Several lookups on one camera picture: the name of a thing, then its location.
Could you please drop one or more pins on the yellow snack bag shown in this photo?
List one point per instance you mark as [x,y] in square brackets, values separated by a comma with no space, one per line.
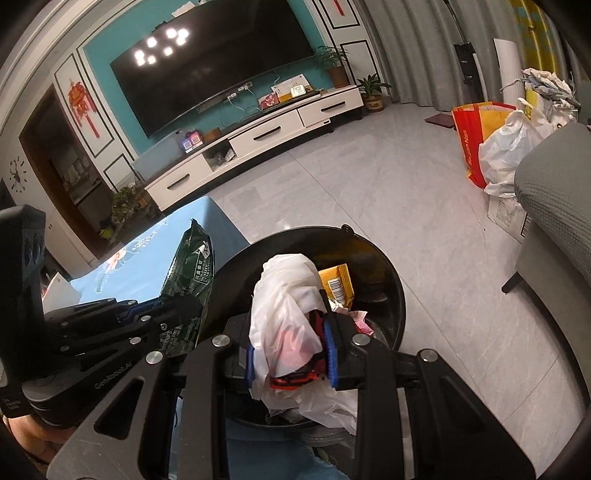
[338,285]

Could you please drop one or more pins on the black trash bin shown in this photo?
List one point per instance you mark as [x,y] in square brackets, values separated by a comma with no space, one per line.
[377,285]

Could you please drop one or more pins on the red yellow shopping bag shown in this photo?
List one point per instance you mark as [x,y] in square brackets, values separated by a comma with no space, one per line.
[475,123]

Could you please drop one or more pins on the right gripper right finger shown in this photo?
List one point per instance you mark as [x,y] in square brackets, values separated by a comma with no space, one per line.
[453,433]

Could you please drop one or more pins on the white bag with red item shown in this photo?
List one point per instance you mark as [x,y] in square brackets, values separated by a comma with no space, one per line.
[283,341]

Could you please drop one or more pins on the potted plant on cabinet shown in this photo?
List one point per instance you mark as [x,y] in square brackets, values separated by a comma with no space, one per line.
[332,60]

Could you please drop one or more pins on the potted plant on floor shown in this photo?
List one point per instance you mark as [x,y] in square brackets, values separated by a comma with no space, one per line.
[371,89]

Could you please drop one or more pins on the wall clock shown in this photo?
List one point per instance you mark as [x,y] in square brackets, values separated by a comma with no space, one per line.
[17,176]

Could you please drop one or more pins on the white tv cabinet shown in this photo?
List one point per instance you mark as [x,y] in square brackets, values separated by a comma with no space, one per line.
[249,141]

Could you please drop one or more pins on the white plastic bag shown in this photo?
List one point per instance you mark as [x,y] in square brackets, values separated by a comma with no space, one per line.
[503,151]

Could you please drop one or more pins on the white box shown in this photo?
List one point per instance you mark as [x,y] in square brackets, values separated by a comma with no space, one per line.
[59,294]

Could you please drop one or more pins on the person left hand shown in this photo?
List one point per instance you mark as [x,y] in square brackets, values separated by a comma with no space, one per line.
[38,439]

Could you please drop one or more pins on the large black television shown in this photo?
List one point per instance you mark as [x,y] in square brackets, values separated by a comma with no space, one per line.
[203,53]

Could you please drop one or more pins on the pink plastic bag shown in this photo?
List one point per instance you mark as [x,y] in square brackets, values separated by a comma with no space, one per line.
[359,318]

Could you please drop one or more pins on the grey sofa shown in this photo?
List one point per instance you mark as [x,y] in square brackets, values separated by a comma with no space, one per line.
[552,184]

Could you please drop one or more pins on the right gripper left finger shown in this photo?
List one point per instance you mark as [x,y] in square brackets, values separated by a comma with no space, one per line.
[164,412]

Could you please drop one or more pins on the floral blue tablecloth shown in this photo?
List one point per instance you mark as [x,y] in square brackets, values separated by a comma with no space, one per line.
[137,271]

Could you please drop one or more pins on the plants stand at left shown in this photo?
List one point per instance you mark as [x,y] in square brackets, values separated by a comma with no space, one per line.
[132,212]

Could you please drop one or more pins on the dark green snack bag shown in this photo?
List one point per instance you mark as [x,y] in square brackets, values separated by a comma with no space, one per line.
[190,275]

